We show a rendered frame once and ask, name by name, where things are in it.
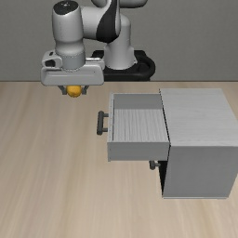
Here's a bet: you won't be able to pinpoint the grey cabinet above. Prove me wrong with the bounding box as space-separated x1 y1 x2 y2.
149 87 238 200

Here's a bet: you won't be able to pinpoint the open grey drawer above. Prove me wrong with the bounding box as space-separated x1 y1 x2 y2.
96 91 171 163

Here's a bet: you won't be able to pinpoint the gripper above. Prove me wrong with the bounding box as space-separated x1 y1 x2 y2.
40 49 106 96

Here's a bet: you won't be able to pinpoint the yellow mango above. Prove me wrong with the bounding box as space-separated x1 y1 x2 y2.
66 85 84 99

